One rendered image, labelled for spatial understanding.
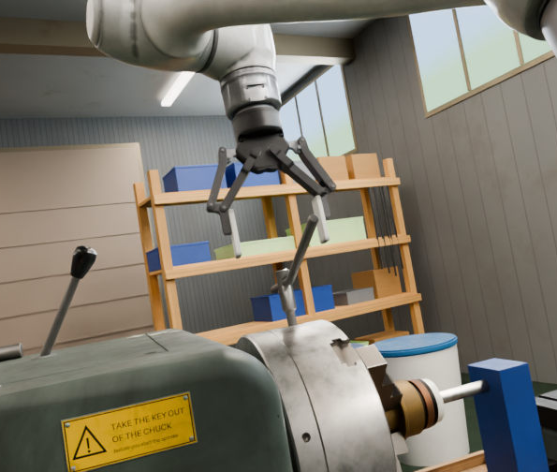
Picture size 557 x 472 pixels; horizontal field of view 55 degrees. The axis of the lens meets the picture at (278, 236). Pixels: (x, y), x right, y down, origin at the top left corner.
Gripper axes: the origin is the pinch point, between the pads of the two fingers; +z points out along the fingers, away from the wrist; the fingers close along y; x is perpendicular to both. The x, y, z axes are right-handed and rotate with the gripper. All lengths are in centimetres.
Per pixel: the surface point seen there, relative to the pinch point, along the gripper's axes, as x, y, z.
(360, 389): -10.6, 3.9, 21.8
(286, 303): 2.3, -0.6, 9.1
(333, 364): -8.8, 1.6, 18.4
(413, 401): 1.2, 15.0, 26.9
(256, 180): 395, 73, -125
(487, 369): 5.6, 30.5, 25.6
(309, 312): 414, 101, 2
